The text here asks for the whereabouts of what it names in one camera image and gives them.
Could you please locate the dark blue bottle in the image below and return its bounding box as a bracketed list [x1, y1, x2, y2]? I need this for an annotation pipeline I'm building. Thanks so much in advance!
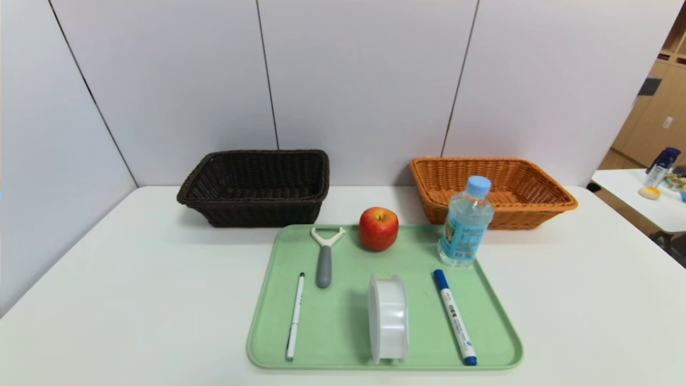
[646, 147, 682, 188]

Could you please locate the white marker blue cap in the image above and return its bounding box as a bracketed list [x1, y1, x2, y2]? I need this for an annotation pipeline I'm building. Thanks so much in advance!
[433, 269, 478, 367]

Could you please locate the slim white pen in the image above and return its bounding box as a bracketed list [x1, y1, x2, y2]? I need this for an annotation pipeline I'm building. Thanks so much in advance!
[286, 272, 305, 361]

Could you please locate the white peeler grey handle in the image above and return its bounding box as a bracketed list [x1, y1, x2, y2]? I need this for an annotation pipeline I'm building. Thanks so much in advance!
[310, 226, 346, 289]

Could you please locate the orange wicker basket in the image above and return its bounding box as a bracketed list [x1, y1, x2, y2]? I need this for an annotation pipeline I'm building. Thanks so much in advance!
[410, 157, 578, 231]

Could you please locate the dark brown wicker basket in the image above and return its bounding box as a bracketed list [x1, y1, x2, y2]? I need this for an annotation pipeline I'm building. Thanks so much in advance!
[177, 150, 330, 228]

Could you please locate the light wooden cabinet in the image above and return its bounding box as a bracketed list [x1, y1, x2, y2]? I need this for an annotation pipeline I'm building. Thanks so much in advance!
[611, 5, 686, 168]

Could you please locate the red apple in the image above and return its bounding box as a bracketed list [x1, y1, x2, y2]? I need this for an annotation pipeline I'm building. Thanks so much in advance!
[359, 207, 400, 251]

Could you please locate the clear tape roll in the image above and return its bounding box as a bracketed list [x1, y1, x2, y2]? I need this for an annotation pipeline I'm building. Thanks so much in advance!
[368, 275, 409, 365]

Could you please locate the light green plastic tray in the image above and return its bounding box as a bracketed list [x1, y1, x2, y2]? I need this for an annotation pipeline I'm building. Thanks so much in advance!
[247, 224, 524, 370]

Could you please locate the white side table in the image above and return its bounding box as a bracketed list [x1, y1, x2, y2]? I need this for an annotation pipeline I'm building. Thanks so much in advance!
[592, 168, 686, 234]

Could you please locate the clear glass container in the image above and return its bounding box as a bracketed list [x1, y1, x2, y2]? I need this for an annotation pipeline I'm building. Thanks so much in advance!
[665, 165, 686, 192]

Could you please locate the clear water bottle blue cap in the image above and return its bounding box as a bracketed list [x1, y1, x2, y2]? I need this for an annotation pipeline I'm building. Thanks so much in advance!
[438, 175, 495, 268]

